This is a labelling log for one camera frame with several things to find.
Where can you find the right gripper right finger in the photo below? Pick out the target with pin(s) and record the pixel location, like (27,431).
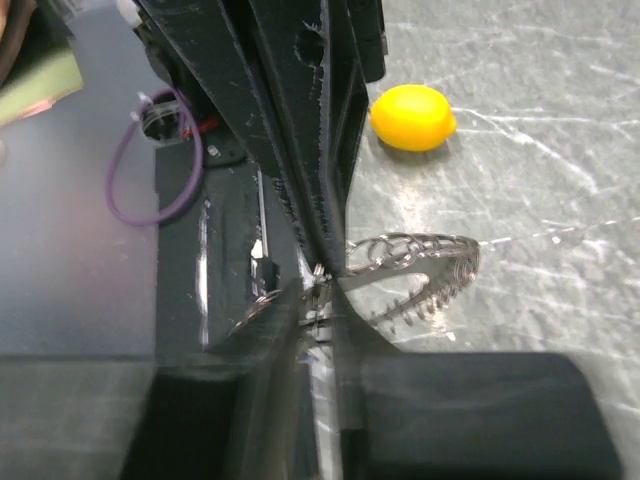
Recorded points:
(466,415)

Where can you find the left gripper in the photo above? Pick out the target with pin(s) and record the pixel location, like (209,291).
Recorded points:
(286,78)

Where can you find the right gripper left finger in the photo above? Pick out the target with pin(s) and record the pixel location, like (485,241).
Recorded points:
(226,413)

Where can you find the yellow lemon on table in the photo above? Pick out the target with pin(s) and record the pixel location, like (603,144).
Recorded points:
(413,118)

